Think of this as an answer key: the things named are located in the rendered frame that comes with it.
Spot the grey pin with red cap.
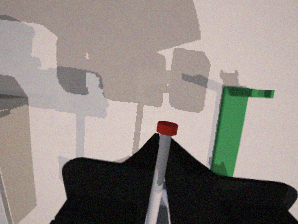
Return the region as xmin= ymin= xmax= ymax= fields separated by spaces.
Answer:
xmin=146 ymin=121 xmax=178 ymax=224

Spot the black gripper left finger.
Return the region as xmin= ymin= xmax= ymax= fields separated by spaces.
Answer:
xmin=62 ymin=133 xmax=160 ymax=224

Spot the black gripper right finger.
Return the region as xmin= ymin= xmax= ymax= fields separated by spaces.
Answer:
xmin=165 ymin=138 xmax=298 ymax=224

